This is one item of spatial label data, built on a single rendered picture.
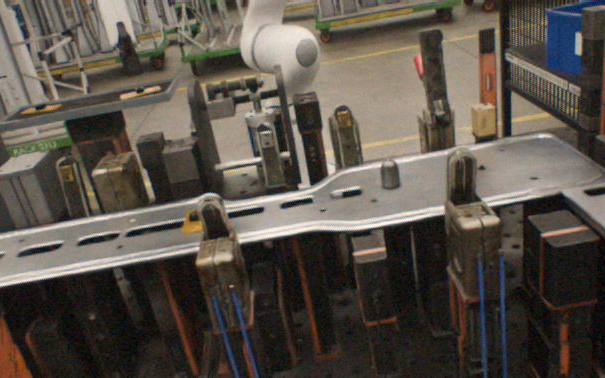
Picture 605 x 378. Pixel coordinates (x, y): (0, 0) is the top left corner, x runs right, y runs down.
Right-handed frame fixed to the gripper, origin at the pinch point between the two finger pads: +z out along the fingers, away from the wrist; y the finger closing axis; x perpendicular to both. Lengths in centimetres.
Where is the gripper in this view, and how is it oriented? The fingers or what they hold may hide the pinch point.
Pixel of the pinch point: (132, 67)
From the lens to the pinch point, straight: 124.2
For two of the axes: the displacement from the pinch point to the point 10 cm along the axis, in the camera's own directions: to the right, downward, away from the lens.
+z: 1.7, 8.9, 4.2
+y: 3.5, 3.4, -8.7
